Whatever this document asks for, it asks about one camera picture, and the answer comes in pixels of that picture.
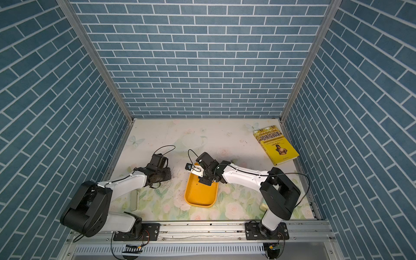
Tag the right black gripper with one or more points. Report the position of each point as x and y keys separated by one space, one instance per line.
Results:
x=202 y=180

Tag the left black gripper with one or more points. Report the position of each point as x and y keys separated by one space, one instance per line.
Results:
x=168 y=174

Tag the yellow plastic storage tray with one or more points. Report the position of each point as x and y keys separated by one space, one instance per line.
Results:
x=200 y=195

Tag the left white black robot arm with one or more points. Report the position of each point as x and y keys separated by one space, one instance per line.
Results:
x=88 y=212

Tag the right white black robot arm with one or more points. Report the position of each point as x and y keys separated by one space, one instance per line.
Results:
x=280 y=194

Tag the pale green soap bar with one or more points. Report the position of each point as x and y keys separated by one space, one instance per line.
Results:
x=263 y=207

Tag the yellow book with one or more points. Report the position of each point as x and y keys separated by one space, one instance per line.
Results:
x=275 y=145

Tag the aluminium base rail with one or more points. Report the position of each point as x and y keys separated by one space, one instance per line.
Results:
x=233 y=232

